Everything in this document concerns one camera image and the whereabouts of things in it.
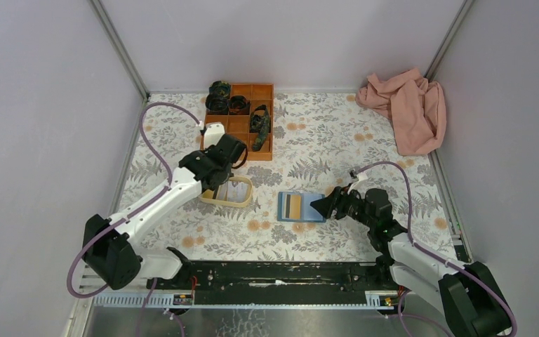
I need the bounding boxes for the gold striped credit card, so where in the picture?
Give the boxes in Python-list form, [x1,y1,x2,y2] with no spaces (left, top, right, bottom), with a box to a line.
[283,194,302,220]

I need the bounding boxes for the pink crumpled cloth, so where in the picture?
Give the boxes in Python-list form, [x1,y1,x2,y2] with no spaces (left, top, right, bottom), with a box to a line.
[355,67,447,156]

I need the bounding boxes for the dark rolled belt outside box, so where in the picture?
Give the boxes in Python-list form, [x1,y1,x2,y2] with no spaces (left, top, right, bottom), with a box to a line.
[208,80,232,98]

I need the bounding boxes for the floral patterned table mat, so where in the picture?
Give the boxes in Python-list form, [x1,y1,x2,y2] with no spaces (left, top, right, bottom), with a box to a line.
[141,93,455,261]

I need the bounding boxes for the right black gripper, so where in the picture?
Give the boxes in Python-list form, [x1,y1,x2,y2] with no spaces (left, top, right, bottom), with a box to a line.
[310,183,375,229]

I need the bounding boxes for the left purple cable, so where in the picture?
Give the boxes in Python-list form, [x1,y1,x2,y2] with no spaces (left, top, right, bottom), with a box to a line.
[66,102,206,299]

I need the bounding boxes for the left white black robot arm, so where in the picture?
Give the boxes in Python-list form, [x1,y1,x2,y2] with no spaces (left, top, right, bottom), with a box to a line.
[81,134,246,290]

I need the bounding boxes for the beige oval tray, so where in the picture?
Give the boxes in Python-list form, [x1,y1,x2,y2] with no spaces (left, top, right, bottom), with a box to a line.
[199,176,253,208]

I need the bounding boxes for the dark rolled belt middle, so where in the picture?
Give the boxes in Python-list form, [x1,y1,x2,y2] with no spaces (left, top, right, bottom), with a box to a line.
[228,95,251,115]

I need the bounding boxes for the blue leather card holder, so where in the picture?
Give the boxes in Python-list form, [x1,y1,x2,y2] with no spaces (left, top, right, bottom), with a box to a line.
[277,192,326,223]

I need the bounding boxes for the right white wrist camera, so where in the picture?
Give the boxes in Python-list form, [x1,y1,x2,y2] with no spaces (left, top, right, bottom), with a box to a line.
[349,169,368,190]

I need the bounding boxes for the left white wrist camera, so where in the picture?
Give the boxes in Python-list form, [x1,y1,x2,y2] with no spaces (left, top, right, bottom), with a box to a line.
[200,122,225,149]

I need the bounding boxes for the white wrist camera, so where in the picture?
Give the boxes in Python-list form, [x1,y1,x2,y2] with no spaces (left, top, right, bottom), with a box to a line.
[200,122,225,149]
[349,169,368,190]

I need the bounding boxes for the dark rolled belt top-left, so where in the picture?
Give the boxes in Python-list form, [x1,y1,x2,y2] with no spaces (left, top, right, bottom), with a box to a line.
[205,93,229,115]

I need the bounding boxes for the cards in beige tray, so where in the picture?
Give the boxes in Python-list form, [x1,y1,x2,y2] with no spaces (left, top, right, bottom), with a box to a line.
[213,180,250,203]

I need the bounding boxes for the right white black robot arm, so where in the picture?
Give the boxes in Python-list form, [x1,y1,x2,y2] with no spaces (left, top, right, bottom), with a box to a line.
[310,187,516,336]

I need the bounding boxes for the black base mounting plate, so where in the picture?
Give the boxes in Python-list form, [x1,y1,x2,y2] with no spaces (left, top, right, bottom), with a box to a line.
[146,253,401,297]

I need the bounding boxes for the white slotted cable duct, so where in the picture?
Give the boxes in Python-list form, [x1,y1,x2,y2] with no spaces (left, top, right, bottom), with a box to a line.
[93,291,397,313]

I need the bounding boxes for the orange compartment organizer box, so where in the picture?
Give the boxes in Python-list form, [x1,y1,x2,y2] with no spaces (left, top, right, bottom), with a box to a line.
[204,83,274,161]

